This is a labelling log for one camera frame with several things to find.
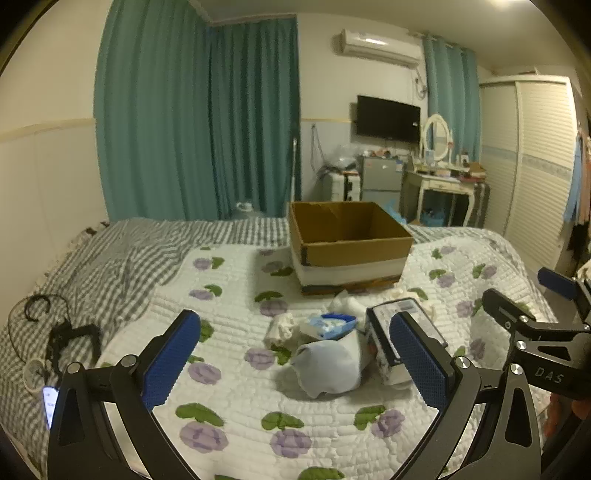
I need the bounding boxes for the floral quilt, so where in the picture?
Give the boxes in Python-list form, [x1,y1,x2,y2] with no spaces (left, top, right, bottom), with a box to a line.
[98,225,560,480]

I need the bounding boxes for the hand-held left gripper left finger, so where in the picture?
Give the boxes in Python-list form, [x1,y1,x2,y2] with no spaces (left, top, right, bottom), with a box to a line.
[47,309,202,480]

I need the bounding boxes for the cardboard box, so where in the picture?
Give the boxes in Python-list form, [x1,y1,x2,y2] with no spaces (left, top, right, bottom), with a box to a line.
[287,200,415,297]

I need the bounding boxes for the blue and white tissue pack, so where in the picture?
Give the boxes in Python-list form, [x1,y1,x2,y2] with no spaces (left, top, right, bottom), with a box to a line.
[300,312,359,341]

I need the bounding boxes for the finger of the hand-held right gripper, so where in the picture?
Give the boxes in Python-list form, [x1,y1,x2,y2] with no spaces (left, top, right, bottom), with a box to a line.
[537,266,591,326]
[481,287,546,334]

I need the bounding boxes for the white louvred wardrobe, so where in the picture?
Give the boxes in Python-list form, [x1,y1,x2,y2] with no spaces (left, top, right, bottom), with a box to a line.
[478,74,583,278]

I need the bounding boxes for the white dressing table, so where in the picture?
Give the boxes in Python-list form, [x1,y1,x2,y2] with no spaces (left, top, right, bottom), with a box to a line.
[399,159,486,228]

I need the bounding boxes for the white suitcase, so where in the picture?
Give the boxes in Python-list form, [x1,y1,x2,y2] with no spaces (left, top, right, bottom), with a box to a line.
[321,171,362,202]

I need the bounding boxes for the hanging clothes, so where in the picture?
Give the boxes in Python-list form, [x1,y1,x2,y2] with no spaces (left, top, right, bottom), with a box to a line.
[562,124,591,280]

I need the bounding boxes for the black bracket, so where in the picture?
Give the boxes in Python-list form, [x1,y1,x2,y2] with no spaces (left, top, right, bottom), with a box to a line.
[47,322,102,376]

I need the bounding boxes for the knotted white sock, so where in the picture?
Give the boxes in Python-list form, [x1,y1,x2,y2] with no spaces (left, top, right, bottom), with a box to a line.
[263,312,297,350]

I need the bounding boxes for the black and white box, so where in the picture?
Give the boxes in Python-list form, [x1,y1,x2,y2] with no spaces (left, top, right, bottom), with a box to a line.
[364,298,450,387]

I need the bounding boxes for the black wall television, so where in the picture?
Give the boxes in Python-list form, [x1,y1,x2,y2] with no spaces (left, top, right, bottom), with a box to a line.
[356,95,422,144]

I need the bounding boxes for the white plastic pipe fitting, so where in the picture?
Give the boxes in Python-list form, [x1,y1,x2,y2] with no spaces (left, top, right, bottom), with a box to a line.
[327,290,366,318]

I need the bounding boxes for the black headphones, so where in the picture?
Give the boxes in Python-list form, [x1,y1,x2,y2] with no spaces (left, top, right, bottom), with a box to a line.
[8,294,70,361]

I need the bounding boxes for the clear plastic bag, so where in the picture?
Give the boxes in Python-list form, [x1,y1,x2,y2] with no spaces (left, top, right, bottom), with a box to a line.
[322,143,359,174]

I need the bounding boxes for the light teal curtain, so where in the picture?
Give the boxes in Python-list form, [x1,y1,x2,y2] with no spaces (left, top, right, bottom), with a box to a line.
[421,31,482,163]

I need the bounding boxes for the dark checkered bag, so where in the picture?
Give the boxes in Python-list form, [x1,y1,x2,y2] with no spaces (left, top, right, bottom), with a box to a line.
[471,182,491,227]

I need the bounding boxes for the light blue cloth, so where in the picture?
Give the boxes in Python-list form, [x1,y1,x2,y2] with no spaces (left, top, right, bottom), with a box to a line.
[289,329,371,400]

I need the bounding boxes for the white air conditioner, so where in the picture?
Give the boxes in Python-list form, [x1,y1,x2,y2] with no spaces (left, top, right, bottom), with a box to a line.
[339,28,424,70]

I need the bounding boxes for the grey mini fridge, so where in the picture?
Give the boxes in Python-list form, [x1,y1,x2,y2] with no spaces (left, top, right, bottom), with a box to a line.
[355,154,410,205]

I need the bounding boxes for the oval vanity mirror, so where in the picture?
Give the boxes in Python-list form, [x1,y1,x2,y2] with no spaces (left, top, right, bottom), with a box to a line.
[419,114,454,163]

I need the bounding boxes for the white pole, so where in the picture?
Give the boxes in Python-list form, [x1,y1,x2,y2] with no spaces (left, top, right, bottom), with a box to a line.
[290,135,299,219]

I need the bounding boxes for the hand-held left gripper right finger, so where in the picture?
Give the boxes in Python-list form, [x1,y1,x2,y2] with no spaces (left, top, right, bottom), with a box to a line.
[389,311,542,480]

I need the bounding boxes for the white coiled cable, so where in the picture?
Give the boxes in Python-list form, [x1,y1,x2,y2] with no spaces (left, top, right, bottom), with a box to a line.
[21,359,53,396]

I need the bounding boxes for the blue plastic bag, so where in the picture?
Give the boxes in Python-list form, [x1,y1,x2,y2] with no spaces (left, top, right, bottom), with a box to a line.
[380,199,408,226]

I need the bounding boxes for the smartphone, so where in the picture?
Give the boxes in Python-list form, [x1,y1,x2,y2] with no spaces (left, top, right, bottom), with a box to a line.
[42,385,62,431]

